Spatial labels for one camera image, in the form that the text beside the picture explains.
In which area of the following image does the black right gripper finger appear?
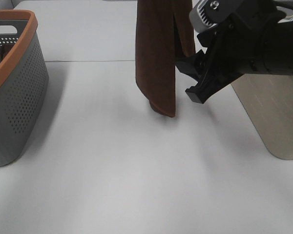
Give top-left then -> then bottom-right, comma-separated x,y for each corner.
175,50 -> 205,82
185,70 -> 237,104

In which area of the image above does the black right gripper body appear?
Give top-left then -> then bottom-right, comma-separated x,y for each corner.
197,10 -> 275,83

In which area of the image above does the brown towel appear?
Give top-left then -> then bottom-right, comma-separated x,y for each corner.
135,0 -> 195,117

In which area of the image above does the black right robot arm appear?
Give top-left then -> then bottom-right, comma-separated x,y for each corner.
176,0 -> 293,103

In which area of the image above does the beige basket grey rim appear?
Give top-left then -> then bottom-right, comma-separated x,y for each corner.
231,74 -> 293,160

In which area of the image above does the grey perforated basket orange rim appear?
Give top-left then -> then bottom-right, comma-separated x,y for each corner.
0,10 -> 49,167

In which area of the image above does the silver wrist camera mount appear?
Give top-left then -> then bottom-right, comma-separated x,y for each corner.
189,0 -> 243,34

